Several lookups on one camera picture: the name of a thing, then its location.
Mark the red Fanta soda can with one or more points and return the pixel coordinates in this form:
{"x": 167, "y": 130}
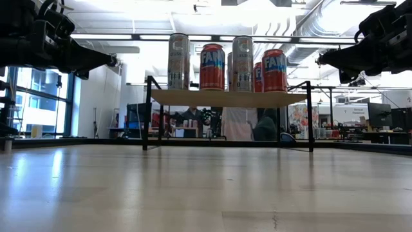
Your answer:
{"x": 212, "y": 69}
{"x": 274, "y": 72}
{"x": 257, "y": 79}

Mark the silver Celsius slim can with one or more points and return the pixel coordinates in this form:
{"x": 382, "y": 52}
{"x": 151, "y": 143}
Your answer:
{"x": 243, "y": 64}
{"x": 229, "y": 72}
{"x": 178, "y": 61}

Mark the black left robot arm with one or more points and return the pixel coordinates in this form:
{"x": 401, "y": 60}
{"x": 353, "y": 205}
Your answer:
{"x": 14, "y": 35}

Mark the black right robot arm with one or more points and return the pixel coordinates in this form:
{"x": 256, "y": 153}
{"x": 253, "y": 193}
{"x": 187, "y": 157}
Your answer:
{"x": 407, "y": 32}

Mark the wooden shelf black metal legs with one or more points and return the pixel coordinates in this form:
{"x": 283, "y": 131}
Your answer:
{"x": 225, "y": 98}

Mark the long ceiling light strip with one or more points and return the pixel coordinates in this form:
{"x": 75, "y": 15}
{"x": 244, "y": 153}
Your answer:
{"x": 101, "y": 36}

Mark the black tripod stand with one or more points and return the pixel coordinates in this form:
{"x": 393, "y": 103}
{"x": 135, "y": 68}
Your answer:
{"x": 59, "y": 83}

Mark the black computer monitor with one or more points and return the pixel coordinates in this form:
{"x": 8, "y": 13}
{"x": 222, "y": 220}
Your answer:
{"x": 380, "y": 115}
{"x": 402, "y": 118}
{"x": 135, "y": 116}

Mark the dark green rounded shape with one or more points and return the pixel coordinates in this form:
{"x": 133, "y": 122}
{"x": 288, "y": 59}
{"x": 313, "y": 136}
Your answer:
{"x": 265, "y": 127}

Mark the person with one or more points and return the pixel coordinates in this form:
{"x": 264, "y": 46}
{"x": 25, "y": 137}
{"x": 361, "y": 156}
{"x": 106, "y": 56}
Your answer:
{"x": 193, "y": 117}

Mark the pale fabric panel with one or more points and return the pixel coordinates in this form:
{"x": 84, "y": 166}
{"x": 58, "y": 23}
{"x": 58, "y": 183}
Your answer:
{"x": 238, "y": 124}

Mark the small white cylinder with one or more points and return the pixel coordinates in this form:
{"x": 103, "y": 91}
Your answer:
{"x": 7, "y": 144}

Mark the blue window frame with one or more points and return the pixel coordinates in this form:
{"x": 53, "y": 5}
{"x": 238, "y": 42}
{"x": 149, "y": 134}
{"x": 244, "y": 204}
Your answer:
{"x": 69, "y": 103}

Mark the white wall sign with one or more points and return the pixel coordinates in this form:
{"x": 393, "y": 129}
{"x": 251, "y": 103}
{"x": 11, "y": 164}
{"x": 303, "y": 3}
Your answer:
{"x": 351, "y": 112}

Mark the colourful wall poster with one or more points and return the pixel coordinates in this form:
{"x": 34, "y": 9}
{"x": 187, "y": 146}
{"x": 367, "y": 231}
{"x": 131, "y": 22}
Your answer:
{"x": 299, "y": 119}

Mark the black aluminium table frame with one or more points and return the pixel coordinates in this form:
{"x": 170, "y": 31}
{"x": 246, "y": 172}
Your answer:
{"x": 80, "y": 141}

